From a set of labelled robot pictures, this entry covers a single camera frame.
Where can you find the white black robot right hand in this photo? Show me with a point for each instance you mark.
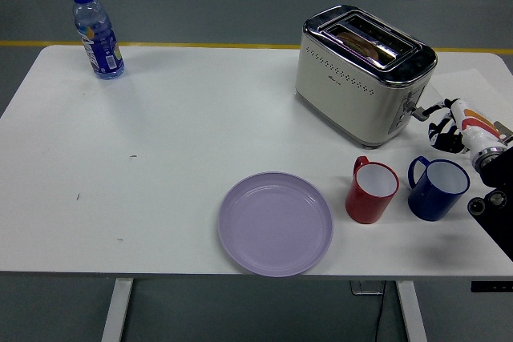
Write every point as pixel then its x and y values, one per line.
pixel 475 125

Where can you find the cream chrome two-slot toaster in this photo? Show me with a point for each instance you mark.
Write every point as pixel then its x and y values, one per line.
pixel 340 93

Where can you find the brown bread slice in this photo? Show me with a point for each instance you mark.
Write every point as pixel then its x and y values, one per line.
pixel 356 41

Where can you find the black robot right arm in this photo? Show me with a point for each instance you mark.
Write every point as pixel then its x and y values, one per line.
pixel 499 214

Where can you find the purple round plate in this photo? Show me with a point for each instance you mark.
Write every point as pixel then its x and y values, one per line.
pixel 275 224

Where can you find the blue mug white inside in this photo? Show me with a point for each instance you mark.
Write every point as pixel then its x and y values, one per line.
pixel 429 203

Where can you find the red mug white inside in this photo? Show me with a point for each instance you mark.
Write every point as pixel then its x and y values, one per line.
pixel 365 206

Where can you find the black table control panel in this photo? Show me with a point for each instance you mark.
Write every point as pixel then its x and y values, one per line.
pixel 491 286

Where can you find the white table leg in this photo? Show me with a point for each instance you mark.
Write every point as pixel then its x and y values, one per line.
pixel 413 310
pixel 116 310

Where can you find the clear water bottle blue cap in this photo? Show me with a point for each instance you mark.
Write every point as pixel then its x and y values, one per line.
pixel 101 45

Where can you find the clear plastic bracket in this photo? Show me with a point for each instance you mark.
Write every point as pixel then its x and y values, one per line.
pixel 364 286

